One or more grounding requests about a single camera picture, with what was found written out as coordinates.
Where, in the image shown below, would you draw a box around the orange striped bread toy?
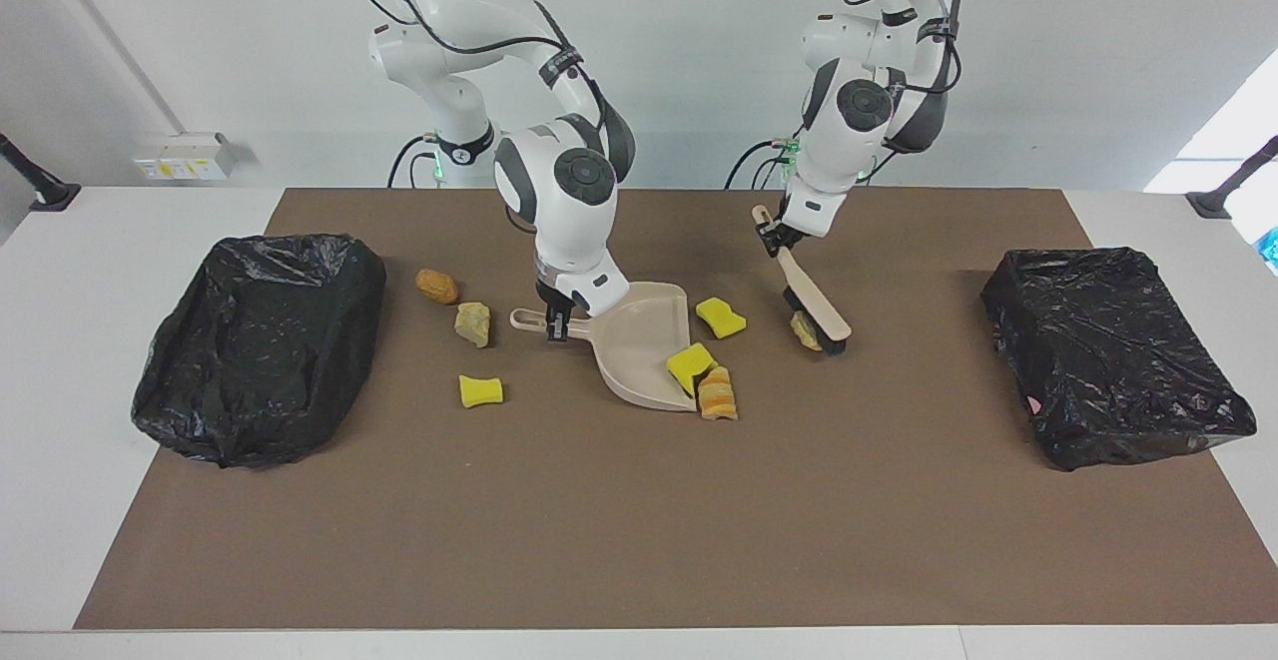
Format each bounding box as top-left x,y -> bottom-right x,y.
697,365 -> 740,421

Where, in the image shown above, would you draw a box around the black left base cable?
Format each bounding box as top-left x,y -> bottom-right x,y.
724,139 -> 802,189

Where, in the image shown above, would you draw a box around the small yellow sponge piece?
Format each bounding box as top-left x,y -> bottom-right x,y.
458,373 -> 505,409

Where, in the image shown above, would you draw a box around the black bag lined bin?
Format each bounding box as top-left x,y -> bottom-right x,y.
131,233 -> 387,469
979,247 -> 1258,472

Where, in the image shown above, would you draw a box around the white wall socket box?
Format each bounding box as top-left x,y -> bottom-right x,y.
132,133 -> 239,182

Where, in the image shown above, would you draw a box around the yellow and green sponge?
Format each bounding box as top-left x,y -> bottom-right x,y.
667,342 -> 718,397

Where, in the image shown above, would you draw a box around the black right base cable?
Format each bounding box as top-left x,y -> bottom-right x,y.
387,136 -> 440,189

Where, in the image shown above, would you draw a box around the beige plastic dustpan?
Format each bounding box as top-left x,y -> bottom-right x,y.
509,282 -> 700,411

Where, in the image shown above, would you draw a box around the black clamp stand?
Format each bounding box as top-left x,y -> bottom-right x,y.
0,133 -> 81,213
1186,136 -> 1278,220

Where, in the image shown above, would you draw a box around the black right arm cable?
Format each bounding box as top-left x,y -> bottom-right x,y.
342,0 -> 605,117

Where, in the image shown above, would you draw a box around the brown table mat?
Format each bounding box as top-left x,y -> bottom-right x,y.
73,188 -> 1278,631

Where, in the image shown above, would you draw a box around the black base cable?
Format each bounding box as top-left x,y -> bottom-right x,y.
387,136 -> 440,189
724,139 -> 802,189

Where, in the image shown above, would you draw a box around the beige brush with black bristles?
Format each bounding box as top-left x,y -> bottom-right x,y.
751,204 -> 853,356

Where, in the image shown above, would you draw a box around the brown nugget toy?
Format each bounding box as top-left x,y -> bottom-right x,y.
415,269 -> 461,306

